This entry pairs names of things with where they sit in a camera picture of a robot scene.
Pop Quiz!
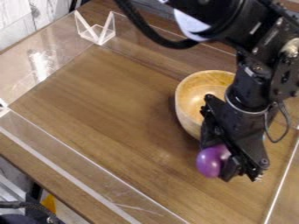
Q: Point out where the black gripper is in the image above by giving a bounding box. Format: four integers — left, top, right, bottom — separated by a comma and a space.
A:
201, 94, 270, 182

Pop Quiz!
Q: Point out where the purple toy eggplant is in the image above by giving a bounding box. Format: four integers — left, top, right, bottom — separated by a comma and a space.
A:
197, 144, 232, 178

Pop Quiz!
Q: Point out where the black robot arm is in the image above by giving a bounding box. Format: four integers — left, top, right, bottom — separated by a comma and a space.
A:
165, 0, 299, 181

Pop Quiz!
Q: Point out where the brown wooden bowl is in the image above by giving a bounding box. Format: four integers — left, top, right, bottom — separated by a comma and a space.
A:
175, 70, 236, 139

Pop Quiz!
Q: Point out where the clear acrylic corner bracket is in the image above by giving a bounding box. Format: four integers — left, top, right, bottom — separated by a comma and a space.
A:
74, 11, 117, 46

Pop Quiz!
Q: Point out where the black cable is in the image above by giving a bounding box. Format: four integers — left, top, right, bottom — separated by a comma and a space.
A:
114, 0, 201, 50

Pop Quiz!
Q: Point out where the clear acrylic tray wall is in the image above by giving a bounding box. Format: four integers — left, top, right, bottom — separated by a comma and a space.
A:
0, 10, 299, 224

